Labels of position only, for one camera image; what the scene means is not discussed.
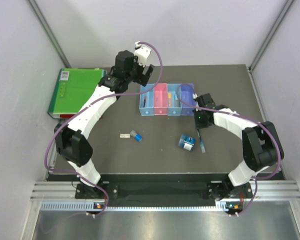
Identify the pink drawer bin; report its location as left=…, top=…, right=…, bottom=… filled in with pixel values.
left=154, top=83, right=168, bottom=116

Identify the blue pen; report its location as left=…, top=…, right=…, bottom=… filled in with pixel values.
left=196, top=128, right=206, bottom=153

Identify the red pen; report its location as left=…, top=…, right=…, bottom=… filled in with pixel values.
left=143, top=96, right=147, bottom=108

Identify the medium blue drawer bin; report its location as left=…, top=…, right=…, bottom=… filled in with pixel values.
left=167, top=83, right=182, bottom=116

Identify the light blue clear highlighter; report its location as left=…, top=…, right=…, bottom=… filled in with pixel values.
left=174, top=94, right=180, bottom=108

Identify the orange highlighter marker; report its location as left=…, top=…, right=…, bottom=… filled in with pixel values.
left=168, top=92, right=172, bottom=108

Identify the light blue drawer bin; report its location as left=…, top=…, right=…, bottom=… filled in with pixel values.
left=139, top=83, right=155, bottom=117

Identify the green plastic folder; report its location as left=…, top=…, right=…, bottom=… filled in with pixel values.
left=47, top=68, right=107, bottom=119

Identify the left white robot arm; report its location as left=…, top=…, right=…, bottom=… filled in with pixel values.
left=54, top=44, right=154, bottom=199

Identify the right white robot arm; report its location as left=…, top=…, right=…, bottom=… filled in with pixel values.
left=192, top=93, right=284, bottom=199

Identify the blue ink bottle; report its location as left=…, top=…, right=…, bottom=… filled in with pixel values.
left=178, top=134, right=196, bottom=151

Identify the small staples box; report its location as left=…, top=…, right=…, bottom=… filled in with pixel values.
left=119, top=133, right=131, bottom=138

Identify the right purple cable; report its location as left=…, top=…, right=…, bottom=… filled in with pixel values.
left=175, top=83, right=282, bottom=217

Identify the purple cable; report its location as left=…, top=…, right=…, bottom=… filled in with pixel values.
left=44, top=41, right=164, bottom=217
left=175, top=83, right=282, bottom=217

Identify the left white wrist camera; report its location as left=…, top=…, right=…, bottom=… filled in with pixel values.
left=133, top=41, right=152, bottom=67

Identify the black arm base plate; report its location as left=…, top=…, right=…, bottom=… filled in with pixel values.
left=74, top=180, right=254, bottom=200

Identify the aluminium front rail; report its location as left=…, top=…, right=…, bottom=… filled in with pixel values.
left=30, top=180, right=300, bottom=202

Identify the left aluminium frame post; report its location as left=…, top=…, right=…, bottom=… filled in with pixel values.
left=26, top=0, right=72, bottom=68

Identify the aluminium frame post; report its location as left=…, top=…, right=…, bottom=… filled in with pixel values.
left=26, top=0, right=72, bottom=68
left=247, top=0, right=295, bottom=73

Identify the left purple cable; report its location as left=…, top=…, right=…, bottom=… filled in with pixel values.
left=44, top=41, right=164, bottom=217

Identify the right aluminium frame post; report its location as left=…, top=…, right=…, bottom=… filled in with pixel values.
left=247, top=0, right=295, bottom=73

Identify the grey slotted cable duct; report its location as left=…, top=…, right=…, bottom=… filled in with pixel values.
left=40, top=201, right=228, bottom=211

